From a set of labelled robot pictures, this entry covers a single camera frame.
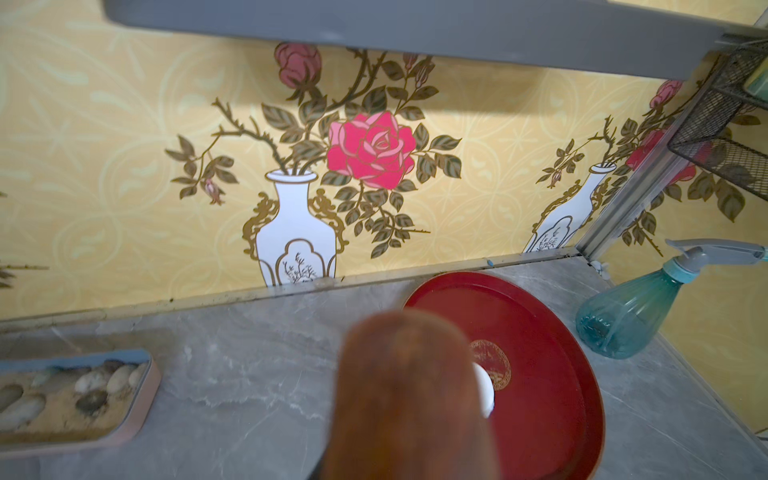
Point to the round white dumpling wrapper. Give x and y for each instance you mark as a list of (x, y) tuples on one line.
[(486, 390)]

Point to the red round tray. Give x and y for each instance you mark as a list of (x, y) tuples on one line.
[(548, 419)]

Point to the green spray bottle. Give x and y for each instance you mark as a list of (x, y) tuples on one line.
[(620, 322)]

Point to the pink rectangular planter box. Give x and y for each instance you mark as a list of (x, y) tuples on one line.
[(66, 404)]

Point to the grey wall shelf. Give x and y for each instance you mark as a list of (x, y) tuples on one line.
[(596, 36)]

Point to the black wire basket shelf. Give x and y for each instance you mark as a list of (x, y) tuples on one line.
[(702, 140)]

